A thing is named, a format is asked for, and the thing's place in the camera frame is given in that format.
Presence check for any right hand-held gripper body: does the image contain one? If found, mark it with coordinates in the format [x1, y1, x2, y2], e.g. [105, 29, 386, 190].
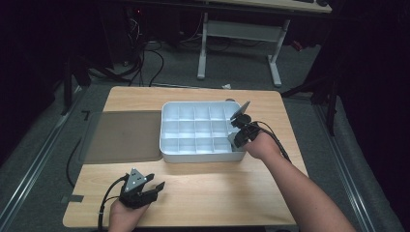
[229, 101, 263, 149]

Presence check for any left hand-held gripper cable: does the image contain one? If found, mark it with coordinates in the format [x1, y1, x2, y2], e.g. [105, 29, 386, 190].
[97, 174, 131, 232]

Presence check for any bundle of black cables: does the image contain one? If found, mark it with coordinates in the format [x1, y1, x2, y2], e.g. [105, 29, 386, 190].
[127, 8, 166, 88]

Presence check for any desk with white legs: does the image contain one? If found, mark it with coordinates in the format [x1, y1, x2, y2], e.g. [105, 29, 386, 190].
[196, 0, 334, 89]

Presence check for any translucent box lid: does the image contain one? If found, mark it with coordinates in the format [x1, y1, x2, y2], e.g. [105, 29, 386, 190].
[77, 110, 163, 164]

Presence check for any grey tape strip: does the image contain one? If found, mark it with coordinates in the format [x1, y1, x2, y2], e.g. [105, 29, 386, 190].
[60, 194, 85, 205]

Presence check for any hand-held gripper cable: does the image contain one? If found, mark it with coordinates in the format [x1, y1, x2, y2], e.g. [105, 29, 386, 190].
[251, 120, 293, 164]
[97, 174, 131, 232]

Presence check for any person's left hand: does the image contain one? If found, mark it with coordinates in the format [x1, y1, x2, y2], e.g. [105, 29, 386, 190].
[107, 198, 150, 232]

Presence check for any person's right hand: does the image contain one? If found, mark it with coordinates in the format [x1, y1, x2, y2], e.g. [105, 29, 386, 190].
[243, 130, 282, 161]

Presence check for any grey sock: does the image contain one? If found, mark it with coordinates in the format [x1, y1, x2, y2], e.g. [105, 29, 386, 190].
[227, 132, 247, 153]

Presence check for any right hand-held gripper cable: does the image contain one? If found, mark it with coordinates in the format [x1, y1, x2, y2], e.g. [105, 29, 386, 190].
[251, 120, 293, 164]

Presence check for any dark metal stand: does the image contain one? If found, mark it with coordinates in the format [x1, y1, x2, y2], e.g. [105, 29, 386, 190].
[59, 52, 130, 117]
[279, 71, 344, 137]

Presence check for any metal floor rail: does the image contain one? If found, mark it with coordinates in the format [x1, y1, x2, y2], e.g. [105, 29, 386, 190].
[312, 103, 380, 232]
[0, 86, 87, 228]

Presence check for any white compartment storage box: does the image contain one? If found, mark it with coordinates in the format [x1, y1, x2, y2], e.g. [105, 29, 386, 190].
[159, 101, 248, 163]

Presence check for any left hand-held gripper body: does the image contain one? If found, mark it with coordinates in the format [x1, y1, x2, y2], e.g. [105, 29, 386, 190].
[118, 167, 155, 210]

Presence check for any black floor cable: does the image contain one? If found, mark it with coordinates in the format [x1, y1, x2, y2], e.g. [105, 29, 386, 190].
[65, 137, 83, 189]

